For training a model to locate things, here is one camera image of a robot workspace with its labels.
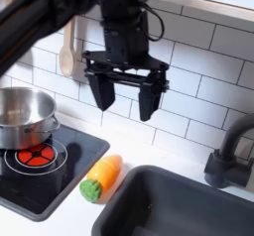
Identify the orange toy carrot green top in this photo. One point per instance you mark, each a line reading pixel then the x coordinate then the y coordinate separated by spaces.
pixel 104 174

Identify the wooden spoon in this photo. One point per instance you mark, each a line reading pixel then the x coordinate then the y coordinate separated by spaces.
pixel 67 58

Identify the black toy stove top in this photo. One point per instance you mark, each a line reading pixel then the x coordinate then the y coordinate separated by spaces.
pixel 79 147

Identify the steel pot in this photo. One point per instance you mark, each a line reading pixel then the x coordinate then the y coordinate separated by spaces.
pixel 23 114

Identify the grey curved tap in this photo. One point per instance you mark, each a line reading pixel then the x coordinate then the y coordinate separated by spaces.
pixel 228 144

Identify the dark grey sink basin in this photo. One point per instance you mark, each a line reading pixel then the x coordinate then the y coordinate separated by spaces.
pixel 185 207

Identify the wooden kitchen shelf frame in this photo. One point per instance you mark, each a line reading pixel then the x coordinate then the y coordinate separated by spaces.
pixel 205 5

